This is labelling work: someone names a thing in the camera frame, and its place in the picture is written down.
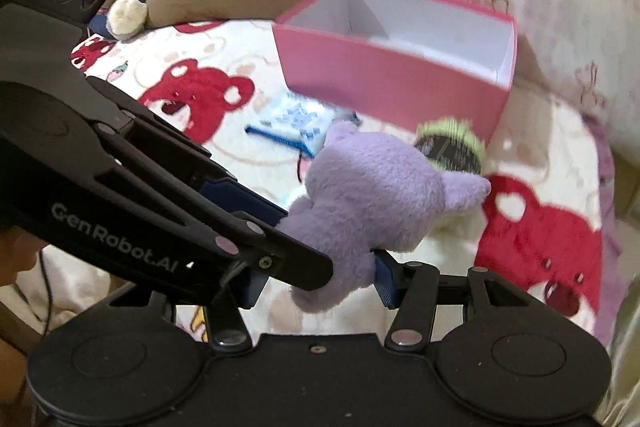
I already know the pink cardboard box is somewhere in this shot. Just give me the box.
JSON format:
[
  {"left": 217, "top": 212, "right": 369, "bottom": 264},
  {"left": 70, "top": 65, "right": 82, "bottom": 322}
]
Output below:
[{"left": 272, "top": 0, "right": 518, "bottom": 142}]

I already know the purple plush toy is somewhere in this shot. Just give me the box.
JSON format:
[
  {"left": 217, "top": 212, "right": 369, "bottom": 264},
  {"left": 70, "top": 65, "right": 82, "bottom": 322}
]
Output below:
[{"left": 277, "top": 120, "right": 490, "bottom": 313}]

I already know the person's left hand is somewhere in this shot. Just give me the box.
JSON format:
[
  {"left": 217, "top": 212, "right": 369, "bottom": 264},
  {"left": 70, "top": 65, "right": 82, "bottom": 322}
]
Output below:
[{"left": 0, "top": 227, "right": 47, "bottom": 286}]

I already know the beige satin curtain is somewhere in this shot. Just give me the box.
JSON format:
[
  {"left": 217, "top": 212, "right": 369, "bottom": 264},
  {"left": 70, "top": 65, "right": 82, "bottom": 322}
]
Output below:
[{"left": 596, "top": 275, "right": 640, "bottom": 427}]

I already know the blue wet wipes pack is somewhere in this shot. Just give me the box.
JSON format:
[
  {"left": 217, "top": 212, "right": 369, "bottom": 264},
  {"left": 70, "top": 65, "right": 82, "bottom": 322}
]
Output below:
[{"left": 245, "top": 91, "right": 361, "bottom": 158}]

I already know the green yarn ball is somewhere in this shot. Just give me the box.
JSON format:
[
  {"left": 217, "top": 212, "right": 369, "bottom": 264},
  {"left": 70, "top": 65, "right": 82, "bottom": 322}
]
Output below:
[{"left": 414, "top": 117, "right": 486, "bottom": 174}]

